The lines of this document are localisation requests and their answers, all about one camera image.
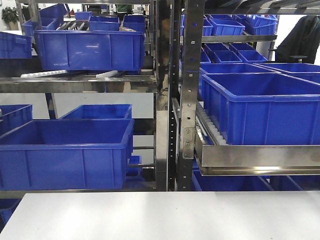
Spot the blue bin far left upper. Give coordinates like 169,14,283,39
0,32,32,59

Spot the large blue bin lower left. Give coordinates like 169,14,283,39
0,118,135,191

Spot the large blue bin right shelf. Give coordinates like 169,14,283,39
202,73,320,145

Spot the large blue bin upper left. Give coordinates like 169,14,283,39
34,30,145,72

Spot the large blue bin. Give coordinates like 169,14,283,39
0,118,135,191
34,30,145,72

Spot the potted plant background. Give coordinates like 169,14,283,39
2,6,19,31

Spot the blue bin lower right shelf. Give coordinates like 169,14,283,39
191,170,274,192

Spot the blue bin behind lower left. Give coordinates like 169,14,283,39
60,104,132,120

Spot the stainless steel shelf rack left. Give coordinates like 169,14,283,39
0,0,175,192

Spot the blue bin far left lower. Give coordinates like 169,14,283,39
0,104,33,135

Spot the black jacket on chair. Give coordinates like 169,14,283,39
275,15,320,64

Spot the blue bin behind right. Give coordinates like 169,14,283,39
199,63,280,75

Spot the white roller track strip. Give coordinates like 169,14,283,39
20,70,68,78

